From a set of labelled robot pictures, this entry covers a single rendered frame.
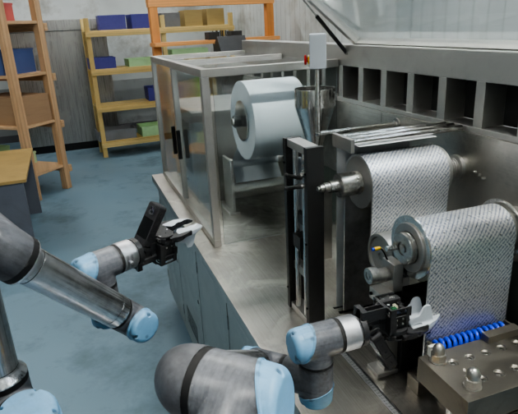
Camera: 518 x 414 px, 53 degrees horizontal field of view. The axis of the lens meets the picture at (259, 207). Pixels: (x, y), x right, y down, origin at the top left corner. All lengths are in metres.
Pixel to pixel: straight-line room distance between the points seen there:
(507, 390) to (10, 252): 0.99
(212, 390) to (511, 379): 0.68
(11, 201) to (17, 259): 3.53
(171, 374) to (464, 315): 0.76
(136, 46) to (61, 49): 1.83
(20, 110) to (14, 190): 1.66
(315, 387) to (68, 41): 7.68
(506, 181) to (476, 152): 0.12
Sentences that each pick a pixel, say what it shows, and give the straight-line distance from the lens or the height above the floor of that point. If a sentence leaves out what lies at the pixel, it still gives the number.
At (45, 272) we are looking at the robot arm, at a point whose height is 1.33.
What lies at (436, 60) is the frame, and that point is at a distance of 1.63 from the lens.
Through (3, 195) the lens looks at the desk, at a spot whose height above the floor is 0.57.
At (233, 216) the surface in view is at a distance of 2.08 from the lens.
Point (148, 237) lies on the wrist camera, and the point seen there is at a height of 1.25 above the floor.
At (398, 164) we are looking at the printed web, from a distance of 1.38.
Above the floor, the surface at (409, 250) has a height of 1.26.
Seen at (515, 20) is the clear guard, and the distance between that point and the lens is 1.36.
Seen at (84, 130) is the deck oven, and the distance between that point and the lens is 8.58.
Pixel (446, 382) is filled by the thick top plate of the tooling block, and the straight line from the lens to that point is 1.19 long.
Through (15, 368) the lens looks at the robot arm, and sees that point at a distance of 1.27.
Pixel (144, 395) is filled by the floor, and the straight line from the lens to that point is 2.83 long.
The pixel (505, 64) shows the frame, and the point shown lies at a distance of 1.43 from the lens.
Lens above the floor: 1.75
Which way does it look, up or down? 20 degrees down
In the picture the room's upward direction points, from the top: 3 degrees counter-clockwise
